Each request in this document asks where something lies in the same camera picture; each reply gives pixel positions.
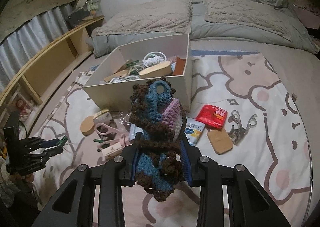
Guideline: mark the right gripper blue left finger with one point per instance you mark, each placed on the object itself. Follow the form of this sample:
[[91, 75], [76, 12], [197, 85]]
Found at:
[[73, 202]]

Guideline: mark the cartoon bear blanket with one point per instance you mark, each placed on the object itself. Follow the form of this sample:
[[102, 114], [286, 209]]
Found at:
[[276, 150]]

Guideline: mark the square bamboo coaster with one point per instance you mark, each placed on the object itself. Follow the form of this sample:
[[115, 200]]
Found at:
[[220, 141]]

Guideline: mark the blue white granule sachet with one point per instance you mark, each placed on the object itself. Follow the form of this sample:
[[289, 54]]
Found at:
[[193, 130]]

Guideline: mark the black bag on shelf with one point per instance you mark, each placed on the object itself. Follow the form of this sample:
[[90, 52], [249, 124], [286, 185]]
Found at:
[[78, 17]]

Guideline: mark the cream shoe box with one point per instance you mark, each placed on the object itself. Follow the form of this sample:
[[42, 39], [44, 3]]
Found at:
[[110, 86]]

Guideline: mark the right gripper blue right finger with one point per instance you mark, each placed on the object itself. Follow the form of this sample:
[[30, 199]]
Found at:
[[248, 202]]

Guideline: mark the beige quilted pillow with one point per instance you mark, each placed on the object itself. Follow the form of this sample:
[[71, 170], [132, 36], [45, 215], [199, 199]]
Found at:
[[164, 16], [248, 13]]

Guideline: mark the red disposable glove packet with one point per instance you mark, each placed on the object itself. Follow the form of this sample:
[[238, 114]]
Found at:
[[212, 116]]

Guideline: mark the beige small carton box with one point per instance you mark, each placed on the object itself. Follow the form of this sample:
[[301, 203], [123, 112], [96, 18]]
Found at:
[[112, 151]]

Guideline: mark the grey curtain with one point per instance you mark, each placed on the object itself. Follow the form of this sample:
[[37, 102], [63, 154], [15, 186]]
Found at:
[[26, 28]]

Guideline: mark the metal eyelash curler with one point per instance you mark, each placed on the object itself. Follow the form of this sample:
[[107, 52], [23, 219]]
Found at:
[[237, 134]]

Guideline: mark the left beige quilted pillow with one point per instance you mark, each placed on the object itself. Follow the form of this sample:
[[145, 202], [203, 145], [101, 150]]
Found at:
[[164, 16]]

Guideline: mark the round bamboo lid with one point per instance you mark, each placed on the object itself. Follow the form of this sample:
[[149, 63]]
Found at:
[[87, 126]]

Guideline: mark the white cap on shelf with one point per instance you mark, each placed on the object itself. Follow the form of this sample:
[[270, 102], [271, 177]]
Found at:
[[81, 3]]

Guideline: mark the brown blue crochet pouch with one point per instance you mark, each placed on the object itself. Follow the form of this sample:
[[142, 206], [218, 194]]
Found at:
[[162, 119]]

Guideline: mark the right beige quilted pillow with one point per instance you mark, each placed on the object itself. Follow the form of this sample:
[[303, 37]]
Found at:
[[248, 13]]

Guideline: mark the pink clothes pile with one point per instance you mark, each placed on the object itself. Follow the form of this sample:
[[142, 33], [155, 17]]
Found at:
[[308, 13]]

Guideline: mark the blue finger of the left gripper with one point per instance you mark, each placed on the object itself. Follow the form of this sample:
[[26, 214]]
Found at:
[[50, 153], [54, 143]]

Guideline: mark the wooden bedside shelf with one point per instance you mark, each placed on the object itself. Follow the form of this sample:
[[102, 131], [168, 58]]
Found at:
[[41, 76]]

